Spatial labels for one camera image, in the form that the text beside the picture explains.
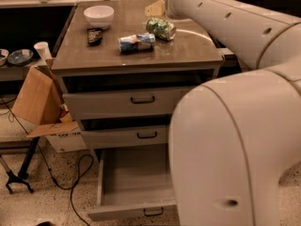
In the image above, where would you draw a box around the white paper cup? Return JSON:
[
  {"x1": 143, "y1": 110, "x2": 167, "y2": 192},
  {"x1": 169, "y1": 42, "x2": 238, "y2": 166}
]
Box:
[{"x1": 34, "y1": 41, "x2": 52, "y2": 60}]

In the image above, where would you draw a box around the top grey drawer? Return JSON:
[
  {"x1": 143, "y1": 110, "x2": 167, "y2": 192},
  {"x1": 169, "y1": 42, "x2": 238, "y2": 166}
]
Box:
[{"x1": 63, "y1": 87, "x2": 191, "y2": 121}]

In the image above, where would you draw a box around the bottom grey drawer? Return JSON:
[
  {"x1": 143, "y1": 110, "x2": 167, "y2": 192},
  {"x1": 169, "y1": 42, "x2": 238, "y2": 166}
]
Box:
[{"x1": 87, "y1": 144, "x2": 177, "y2": 221}]

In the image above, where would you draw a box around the small bowl at left edge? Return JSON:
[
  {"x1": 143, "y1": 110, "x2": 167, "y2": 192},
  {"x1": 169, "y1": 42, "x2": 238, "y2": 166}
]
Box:
[{"x1": 0, "y1": 49, "x2": 8, "y2": 67}]

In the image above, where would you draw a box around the brown cardboard box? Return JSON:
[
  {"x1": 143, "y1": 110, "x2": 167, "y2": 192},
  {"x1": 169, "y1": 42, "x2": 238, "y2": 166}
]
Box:
[{"x1": 12, "y1": 66, "x2": 87, "y2": 153}]

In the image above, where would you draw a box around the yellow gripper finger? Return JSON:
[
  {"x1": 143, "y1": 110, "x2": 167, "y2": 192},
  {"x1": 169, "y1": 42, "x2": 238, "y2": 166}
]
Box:
[{"x1": 144, "y1": 0, "x2": 165, "y2": 17}]

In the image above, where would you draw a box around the black clamp tool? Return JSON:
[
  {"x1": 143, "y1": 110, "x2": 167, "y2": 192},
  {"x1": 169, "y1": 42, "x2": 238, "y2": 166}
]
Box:
[{"x1": 0, "y1": 154, "x2": 34, "y2": 194}]

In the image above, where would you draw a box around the blue white soda can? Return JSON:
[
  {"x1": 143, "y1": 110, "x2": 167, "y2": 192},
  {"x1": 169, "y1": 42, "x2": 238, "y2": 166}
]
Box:
[{"x1": 119, "y1": 33, "x2": 155, "y2": 54}]

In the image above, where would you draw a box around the middle grey drawer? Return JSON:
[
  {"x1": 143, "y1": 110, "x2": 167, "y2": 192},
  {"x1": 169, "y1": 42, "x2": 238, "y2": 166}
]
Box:
[{"x1": 82, "y1": 125, "x2": 168, "y2": 149}]

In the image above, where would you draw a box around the grey drawer cabinet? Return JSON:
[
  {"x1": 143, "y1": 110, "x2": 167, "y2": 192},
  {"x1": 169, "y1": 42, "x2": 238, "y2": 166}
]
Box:
[{"x1": 51, "y1": 0, "x2": 225, "y2": 162}]

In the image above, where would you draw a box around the grey drawer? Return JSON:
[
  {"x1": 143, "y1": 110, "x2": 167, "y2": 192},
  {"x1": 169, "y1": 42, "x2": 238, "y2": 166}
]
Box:
[
  {"x1": 82, "y1": 125, "x2": 168, "y2": 149},
  {"x1": 63, "y1": 87, "x2": 191, "y2": 121},
  {"x1": 87, "y1": 144, "x2": 177, "y2": 221}
]

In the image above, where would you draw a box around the dark snack packet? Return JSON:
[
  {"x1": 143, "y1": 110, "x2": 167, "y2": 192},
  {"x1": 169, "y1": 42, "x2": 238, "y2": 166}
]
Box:
[{"x1": 87, "y1": 28, "x2": 103, "y2": 46}]

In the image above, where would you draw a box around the white bowl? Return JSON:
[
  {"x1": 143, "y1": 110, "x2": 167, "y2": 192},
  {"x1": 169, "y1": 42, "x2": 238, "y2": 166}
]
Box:
[{"x1": 84, "y1": 6, "x2": 115, "y2": 29}]

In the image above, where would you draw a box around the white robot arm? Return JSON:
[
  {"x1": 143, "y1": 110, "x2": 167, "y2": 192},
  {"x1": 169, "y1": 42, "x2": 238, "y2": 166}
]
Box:
[{"x1": 166, "y1": 0, "x2": 301, "y2": 226}]

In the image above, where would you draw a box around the black stand leg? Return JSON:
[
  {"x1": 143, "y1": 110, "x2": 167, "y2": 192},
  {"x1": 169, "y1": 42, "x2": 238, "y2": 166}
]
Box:
[{"x1": 18, "y1": 137, "x2": 40, "y2": 179}]

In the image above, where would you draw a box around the dark blue plate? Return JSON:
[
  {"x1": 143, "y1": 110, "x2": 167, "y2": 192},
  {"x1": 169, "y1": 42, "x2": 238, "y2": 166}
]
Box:
[{"x1": 8, "y1": 49, "x2": 34, "y2": 67}]

